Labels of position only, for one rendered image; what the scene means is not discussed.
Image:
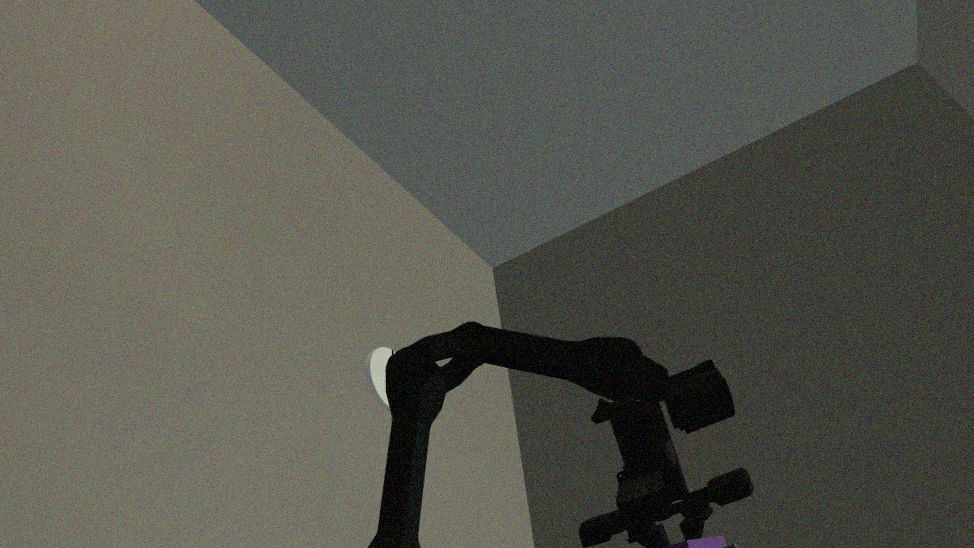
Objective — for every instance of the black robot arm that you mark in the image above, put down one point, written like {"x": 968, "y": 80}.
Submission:
{"x": 611, "y": 367}

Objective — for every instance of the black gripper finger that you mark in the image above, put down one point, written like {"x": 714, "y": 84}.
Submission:
{"x": 657, "y": 538}
{"x": 693, "y": 528}

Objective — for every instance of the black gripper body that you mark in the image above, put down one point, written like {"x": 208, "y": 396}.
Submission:
{"x": 723, "y": 489}

